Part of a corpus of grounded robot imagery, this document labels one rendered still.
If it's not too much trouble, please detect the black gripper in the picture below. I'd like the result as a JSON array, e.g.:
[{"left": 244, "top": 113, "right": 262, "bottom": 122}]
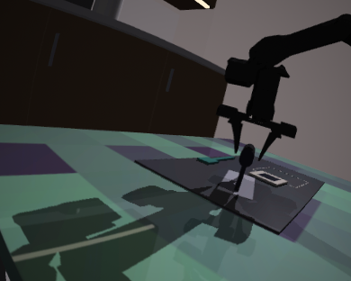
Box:
[{"left": 216, "top": 88, "right": 297, "bottom": 161}]

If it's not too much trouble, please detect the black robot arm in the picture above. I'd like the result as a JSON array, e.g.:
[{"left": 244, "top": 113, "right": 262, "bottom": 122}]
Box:
[{"left": 224, "top": 14, "right": 351, "bottom": 95}]

